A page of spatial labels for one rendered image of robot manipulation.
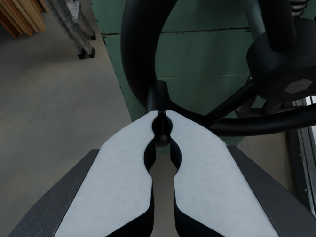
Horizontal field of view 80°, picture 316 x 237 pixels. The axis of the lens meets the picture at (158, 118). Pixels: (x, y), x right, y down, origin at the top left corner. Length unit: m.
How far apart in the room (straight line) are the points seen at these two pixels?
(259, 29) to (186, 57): 0.22
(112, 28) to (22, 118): 1.06
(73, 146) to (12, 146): 0.34
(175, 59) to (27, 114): 1.08
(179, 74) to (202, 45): 0.09
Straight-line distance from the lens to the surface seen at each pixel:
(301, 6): 0.25
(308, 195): 0.97
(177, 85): 0.48
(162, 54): 0.41
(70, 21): 1.30
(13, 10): 1.76
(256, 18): 0.23
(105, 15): 0.36
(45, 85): 1.42
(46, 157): 1.16
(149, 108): 0.15
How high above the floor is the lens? 0.94
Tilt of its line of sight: 62 degrees down
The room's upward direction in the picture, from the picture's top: 5 degrees counter-clockwise
